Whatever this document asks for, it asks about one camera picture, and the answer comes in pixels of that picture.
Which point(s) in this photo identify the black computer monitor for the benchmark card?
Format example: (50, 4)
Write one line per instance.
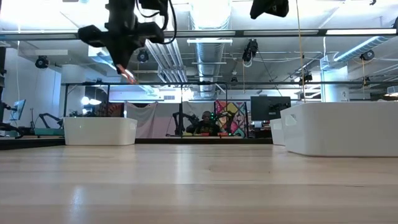
(267, 107)

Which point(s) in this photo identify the black aluminium rig frame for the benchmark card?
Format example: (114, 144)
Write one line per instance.
(161, 141)

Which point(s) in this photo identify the silver ventilation duct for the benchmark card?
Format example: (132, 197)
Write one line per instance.
(211, 62)

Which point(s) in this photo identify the orange rubber band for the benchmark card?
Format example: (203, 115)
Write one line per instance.
(129, 76)

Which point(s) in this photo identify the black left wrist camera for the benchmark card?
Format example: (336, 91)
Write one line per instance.
(154, 6)

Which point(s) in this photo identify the pale pink cloth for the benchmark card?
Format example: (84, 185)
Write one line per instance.
(149, 119)

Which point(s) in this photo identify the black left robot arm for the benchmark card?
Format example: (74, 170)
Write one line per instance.
(121, 9)

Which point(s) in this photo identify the person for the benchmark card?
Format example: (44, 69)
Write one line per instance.
(206, 124)

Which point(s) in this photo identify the teal work table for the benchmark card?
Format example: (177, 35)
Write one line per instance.
(48, 131)

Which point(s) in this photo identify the black ceiling spotlight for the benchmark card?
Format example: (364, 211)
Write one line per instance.
(306, 78)
(250, 49)
(143, 57)
(367, 55)
(42, 62)

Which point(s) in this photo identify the white ceiling duct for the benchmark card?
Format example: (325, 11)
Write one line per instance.
(357, 49)

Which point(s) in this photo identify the colourful geometric cloth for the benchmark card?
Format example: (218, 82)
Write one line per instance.
(231, 110)

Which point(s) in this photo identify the white hanging cloth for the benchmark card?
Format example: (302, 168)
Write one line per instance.
(199, 107)

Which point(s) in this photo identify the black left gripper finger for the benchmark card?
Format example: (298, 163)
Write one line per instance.
(128, 53)
(117, 53)

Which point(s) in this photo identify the small tilted monitor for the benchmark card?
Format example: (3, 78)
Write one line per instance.
(18, 109)

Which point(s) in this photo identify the black metal rack frame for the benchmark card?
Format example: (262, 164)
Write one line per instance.
(143, 84)

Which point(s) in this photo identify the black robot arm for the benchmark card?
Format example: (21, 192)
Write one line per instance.
(49, 119)
(183, 121)

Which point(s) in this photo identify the white plastic basket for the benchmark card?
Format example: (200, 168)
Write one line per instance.
(342, 129)
(99, 130)
(276, 132)

